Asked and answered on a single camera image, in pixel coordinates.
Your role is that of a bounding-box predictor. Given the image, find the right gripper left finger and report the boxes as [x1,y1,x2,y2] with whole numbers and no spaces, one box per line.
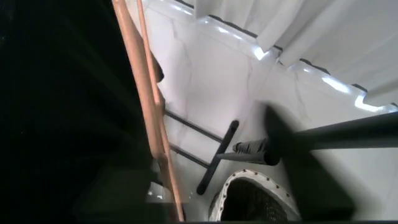
[73,155,170,222]

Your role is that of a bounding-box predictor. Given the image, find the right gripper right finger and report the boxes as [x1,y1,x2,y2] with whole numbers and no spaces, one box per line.
[264,104,355,222]

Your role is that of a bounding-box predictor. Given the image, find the black T-shirt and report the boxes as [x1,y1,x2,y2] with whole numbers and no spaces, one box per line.
[0,0,165,222]

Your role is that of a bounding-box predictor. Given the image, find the pink clothes hanger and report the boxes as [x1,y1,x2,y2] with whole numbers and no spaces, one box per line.
[111,0,187,222]

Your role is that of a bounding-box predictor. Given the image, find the white laundry basket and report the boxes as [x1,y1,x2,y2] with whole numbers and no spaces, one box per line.
[208,169,302,222]

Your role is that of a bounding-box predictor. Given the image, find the black clothes rack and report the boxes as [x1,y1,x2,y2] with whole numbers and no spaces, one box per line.
[164,108,398,196]

